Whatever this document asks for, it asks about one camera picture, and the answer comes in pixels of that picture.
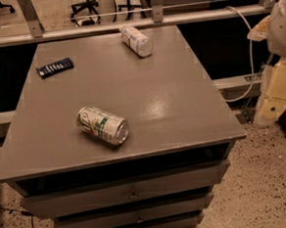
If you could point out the dark blue snack packet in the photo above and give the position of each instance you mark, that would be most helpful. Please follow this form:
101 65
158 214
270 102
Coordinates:
55 68

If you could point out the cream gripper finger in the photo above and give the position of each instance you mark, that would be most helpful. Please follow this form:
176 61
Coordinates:
271 103
259 31

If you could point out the grey drawer cabinet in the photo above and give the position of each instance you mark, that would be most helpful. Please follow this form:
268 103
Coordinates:
161 176

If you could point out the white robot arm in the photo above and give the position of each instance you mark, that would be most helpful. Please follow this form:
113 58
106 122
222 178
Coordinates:
276 30

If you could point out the green white 7up can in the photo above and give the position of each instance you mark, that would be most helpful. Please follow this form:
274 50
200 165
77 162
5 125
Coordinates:
103 125

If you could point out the metal railing frame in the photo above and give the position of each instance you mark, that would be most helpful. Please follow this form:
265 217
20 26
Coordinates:
37 21

